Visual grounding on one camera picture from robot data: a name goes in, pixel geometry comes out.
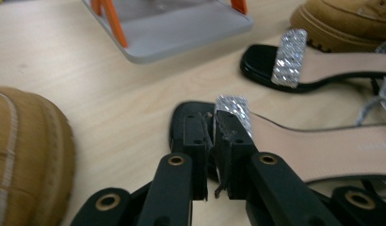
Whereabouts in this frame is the tan suede boot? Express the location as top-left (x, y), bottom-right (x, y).
top-left (0, 87), bottom-right (76, 226)
top-left (289, 0), bottom-right (386, 54)

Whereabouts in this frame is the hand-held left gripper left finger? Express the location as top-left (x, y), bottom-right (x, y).
top-left (136, 113), bottom-right (211, 226)

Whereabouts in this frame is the grey two-tier shoe rack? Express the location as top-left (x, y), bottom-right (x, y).
top-left (81, 0), bottom-right (254, 65)

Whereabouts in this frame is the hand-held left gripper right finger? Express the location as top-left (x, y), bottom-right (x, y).
top-left (213, 111), bottom-right (340, 226)

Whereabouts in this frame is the black rhinestone strap sandal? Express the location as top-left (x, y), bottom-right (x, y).
top-left (169, 94), bottom-right (386, 191)
top-left (239, 28), bottom-right (386, 126)

